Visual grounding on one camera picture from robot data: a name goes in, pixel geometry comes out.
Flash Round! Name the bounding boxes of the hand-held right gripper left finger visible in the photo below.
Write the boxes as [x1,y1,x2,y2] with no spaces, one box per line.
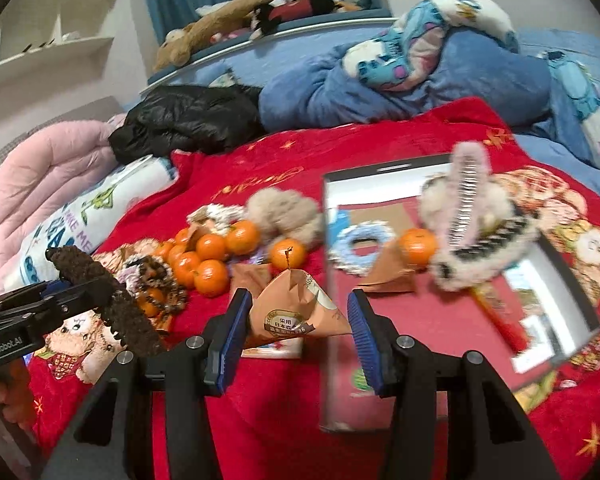
[40,287,255,480]

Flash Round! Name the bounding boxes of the pink quilt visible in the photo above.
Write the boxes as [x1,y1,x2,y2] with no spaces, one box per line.
[0,112,128,301]

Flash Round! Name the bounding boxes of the brown fuzzy hair clip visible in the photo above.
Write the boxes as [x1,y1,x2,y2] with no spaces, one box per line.
[45,246,163,356]

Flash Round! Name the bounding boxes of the pile of tangerines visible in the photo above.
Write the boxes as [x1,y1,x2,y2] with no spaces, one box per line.
[152,220,308,318]

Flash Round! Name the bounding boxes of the white crochet hair tie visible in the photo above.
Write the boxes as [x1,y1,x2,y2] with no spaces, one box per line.
[186,203,246,236]

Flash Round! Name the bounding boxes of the brown plush dog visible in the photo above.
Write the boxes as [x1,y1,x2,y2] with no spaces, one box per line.
[153,0,285,72]

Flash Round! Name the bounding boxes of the black red mouse plush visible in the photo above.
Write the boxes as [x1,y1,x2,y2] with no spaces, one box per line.
[249,0,338,41]

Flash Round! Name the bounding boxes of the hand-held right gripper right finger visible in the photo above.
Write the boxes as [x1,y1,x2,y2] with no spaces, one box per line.
[346,289,561,480]

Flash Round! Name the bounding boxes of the white wall shelf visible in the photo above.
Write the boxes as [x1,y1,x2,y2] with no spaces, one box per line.
[0,0,126,101]

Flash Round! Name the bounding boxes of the white fuzzy black-toothed hair clip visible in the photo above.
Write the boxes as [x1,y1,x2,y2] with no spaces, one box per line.
[427,220,541,291]

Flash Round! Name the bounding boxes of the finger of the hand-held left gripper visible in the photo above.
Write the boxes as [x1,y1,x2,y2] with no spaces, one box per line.
[25,276,128,328]
[0,280,76,313]

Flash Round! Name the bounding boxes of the person's left hand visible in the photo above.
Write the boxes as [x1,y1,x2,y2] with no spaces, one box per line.
[0,360,36,431]

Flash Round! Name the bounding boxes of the blue white scrunchie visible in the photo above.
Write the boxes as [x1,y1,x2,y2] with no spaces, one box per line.
[327,221,396,276]

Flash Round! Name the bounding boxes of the beige fluffy pompom scrunchie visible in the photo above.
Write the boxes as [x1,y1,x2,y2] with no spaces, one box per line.
[245,187,323,251]

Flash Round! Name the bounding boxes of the single orange tangerine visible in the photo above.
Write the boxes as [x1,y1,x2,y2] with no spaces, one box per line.
[399,227,438,267]

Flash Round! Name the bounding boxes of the blue cartoon printed blanket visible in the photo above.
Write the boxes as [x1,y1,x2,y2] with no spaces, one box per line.
[257,0,600,181]

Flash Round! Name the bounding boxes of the black cardboard box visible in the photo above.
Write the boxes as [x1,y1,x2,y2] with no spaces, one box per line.
[320,155,600,433]

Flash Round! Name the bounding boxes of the white printed pillow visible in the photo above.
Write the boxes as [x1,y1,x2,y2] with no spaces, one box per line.
[2,156,180,291]

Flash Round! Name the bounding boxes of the flat printed packet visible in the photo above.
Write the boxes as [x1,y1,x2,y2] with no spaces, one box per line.
[240,337,303,360]

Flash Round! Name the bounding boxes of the red flat packet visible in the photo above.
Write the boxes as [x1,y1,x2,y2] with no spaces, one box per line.
[472,285,528,356]

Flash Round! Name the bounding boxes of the red printed blanket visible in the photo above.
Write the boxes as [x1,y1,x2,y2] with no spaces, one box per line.
[27,97,600,480]

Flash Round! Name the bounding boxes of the blue bed sheet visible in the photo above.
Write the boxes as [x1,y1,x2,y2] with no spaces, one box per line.
[140,27,600,191]

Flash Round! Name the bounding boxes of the blue curved headboard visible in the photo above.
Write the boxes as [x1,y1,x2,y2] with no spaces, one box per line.
[140,10,396,96]

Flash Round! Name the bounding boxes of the pink fuzzy hair clip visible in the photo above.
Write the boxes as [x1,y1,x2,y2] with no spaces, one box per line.
[417,141,516,261]

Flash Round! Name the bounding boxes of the black puffer jacket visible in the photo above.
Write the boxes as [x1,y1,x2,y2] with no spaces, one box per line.
[108,84,268,165]

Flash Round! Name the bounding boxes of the brown cardboard sheet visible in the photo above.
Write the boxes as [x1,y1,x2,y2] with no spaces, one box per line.
[350,205,421,241]

